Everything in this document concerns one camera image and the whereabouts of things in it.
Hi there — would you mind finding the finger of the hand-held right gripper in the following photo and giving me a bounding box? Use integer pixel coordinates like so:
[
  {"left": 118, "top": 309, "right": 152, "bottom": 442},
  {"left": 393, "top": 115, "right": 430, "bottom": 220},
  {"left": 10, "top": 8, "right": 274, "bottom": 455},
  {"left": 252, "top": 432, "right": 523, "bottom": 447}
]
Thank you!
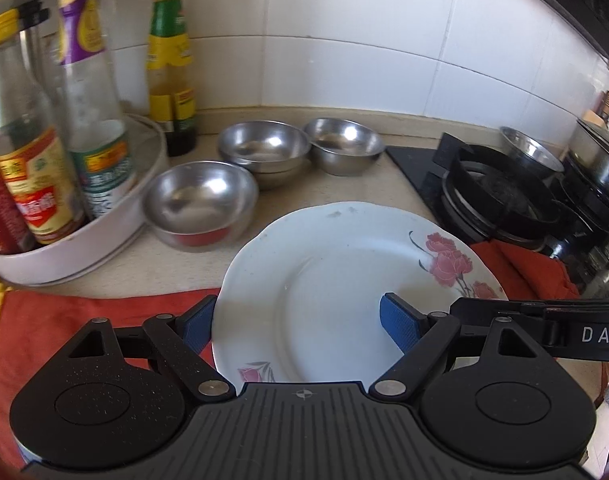
[{"left": 449, "top": 297, "right": 609, "bottom": 362}]

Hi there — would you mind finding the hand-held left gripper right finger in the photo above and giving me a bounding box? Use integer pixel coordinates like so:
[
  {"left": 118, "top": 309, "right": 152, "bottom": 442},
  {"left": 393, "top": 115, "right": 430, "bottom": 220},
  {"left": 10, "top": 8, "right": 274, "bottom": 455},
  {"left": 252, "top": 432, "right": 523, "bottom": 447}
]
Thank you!
[{"left": 369, "top": 292, "right": 553, "bottom": 404}]

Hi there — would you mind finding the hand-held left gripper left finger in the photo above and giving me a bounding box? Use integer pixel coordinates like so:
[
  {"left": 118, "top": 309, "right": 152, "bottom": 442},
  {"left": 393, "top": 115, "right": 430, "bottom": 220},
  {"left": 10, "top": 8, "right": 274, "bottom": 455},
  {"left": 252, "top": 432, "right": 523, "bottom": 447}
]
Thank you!
[{"left": 68, "top": 295, "right": 236, "bottom": 403}]

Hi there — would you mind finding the white floral plate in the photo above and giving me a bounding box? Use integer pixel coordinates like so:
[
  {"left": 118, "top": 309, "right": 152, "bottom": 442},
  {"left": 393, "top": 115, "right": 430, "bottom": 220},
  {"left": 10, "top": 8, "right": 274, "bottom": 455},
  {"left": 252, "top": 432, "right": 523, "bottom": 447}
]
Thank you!
[{"left": 211, "top": 201, "right": 509, "bottom": 386}]

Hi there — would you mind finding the stainless steel bowl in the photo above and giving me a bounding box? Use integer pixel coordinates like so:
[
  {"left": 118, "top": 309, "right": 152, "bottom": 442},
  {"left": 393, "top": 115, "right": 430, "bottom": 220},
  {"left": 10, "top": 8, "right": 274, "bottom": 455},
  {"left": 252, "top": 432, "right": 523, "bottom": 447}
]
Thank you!
[
  {"left": 218, "top": 121, "right": 313, "bottom": 175},
  {"left": 499, "top": 126, "right": 565, "bottom": 181},
  {"left": 304, "top": 118, "right": 387, "bottom": 177},
  {"left": 143, "top": 161, "right": 259, "bottom": 252},
  {"left": 242, "top": 160, "right": 308, "bottom": 191}
]

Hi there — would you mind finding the red orange cloth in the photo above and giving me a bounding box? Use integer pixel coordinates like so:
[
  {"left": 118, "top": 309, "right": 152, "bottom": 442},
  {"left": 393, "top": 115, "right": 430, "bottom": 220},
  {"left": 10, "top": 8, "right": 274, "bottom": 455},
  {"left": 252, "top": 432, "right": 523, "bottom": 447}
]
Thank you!
[{"left": 0, "top": 239, "right": 581, "bottom": 468}]

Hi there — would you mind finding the white round bottle rack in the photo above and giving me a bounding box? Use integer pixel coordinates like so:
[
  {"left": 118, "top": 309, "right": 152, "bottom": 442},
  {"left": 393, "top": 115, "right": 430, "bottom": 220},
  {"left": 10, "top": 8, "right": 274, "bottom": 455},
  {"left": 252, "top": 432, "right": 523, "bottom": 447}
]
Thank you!
[{"left": 0, "top": 0, "right": 171, "bottom": 287}]

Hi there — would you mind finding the black gas stove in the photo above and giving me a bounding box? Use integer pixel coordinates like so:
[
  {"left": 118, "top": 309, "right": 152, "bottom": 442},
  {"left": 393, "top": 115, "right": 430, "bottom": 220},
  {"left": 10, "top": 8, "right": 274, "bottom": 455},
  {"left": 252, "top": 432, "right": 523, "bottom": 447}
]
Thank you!
[{"left": 387, "top": 131, "right": 609, "bottom": 301}]

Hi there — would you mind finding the black burner grate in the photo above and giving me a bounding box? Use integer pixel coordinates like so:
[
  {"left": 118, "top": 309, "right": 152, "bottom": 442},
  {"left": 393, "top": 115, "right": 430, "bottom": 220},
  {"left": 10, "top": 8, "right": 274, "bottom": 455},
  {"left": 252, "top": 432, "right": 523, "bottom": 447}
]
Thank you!
[{"left": 439, "top": 142, "right": 566, "bottom": 252}]

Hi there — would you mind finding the steel pot with lid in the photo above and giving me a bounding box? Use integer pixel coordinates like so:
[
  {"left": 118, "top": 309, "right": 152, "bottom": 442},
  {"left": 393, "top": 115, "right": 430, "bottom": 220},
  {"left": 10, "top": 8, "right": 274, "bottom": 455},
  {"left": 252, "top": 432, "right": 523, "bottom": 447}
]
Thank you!
[{"left": 567, "top": 119, "right": 609, "bottom": 192}]

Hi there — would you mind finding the yellow cap vinegar bottle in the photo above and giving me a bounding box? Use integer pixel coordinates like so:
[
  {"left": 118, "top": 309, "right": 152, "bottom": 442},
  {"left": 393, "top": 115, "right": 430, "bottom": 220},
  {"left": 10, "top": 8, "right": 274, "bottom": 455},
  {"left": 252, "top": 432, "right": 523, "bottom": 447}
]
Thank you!
[{"left": 0, "top": 10, "right": 88, "bottom": 247}]

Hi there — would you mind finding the green label sauce bottle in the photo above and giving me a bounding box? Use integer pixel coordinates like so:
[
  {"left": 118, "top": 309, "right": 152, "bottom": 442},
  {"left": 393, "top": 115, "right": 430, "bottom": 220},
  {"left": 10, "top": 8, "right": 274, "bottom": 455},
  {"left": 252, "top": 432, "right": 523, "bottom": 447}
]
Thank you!
[{"left": 147, "top": 0, "right": 199, "bottom": 157}]

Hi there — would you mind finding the purple label glass bottle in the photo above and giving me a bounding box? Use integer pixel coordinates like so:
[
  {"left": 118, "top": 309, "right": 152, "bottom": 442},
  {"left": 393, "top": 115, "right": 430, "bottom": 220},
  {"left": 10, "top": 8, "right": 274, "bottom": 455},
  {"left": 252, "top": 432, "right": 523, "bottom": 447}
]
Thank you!
[{"left": 58, "top": 0, "right": 138, "bottom": 221}]

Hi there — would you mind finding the black range hood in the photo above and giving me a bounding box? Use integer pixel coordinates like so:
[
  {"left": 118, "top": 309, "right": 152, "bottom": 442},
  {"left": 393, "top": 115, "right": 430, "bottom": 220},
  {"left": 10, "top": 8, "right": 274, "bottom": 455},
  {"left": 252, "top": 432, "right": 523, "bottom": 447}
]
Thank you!
[{"left": 487, "top": 0, "right": 609, "bottom": 62}]

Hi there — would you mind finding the black cap bottle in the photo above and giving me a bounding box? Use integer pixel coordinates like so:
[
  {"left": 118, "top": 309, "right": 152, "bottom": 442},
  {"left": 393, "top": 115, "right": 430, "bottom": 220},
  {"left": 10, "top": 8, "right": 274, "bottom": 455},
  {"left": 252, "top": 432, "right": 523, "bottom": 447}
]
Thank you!
[{"left": 17, "top": 2, "right": 65, "bottom": 126}]

